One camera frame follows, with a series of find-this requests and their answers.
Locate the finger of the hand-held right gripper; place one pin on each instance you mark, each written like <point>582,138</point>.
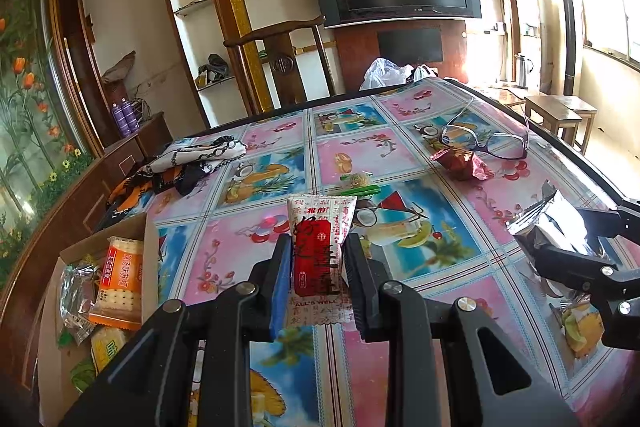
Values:
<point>575,264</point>
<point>615,219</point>

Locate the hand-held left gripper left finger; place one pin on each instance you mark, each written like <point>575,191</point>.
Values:
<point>280,287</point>

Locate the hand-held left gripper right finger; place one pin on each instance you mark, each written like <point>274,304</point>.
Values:
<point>362,297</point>

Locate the red white snack packet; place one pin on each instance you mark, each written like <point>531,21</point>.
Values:
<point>315,267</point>

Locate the silver snack packet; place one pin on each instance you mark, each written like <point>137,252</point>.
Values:
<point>550,227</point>

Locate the cardboard box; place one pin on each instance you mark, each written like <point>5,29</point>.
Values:
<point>150,257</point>

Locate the orange cracker packet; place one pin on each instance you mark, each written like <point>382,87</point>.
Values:
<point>120,277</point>

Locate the fruit print tablecloth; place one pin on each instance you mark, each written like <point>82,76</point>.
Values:
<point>400,267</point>

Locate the small green snack packet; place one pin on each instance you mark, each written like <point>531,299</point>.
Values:
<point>357,182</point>

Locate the wooden stool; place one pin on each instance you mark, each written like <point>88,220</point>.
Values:
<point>587,104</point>
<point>552,107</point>

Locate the eyeglasses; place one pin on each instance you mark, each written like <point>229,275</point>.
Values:
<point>507,144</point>

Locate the dark red snack packet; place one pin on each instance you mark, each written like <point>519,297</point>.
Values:
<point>460,162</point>

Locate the orange black white scarf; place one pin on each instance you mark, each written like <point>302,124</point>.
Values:
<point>200,154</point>

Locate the steel kettle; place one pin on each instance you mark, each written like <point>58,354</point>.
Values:
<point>522,72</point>

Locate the yellow cracker packet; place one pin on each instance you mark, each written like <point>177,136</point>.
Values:
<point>107,347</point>

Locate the black standing pipe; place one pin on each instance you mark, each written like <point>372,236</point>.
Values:
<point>570,32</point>

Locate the clear wrapped snack packet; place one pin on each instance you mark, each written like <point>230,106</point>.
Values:
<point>75,297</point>

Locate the green pea snack packet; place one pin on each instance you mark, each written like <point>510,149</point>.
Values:
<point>82,377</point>

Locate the white plastic bag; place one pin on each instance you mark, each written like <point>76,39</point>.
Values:
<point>382,74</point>

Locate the wooden chair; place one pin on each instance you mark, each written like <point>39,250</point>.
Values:
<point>282,62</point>

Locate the wooden cabinet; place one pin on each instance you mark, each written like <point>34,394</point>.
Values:
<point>65,207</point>

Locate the dark clothes pile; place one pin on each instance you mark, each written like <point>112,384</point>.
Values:
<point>215,67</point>

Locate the brown cloth bag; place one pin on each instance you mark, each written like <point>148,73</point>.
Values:
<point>120,67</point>

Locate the flower painted glass panel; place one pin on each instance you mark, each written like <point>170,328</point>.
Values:
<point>25,107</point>

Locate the black wall panel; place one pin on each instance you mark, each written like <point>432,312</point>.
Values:
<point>410,46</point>

